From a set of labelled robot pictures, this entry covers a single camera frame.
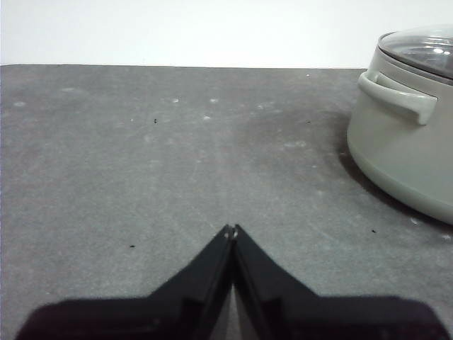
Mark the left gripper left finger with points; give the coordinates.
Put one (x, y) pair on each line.
(148, 318)

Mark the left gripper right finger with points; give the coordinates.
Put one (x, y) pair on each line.
(318, 318)

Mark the pale green electric pot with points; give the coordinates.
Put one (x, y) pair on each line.
(393, 152)

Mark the glass lid with green knob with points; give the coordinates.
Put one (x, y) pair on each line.
(421, 44)

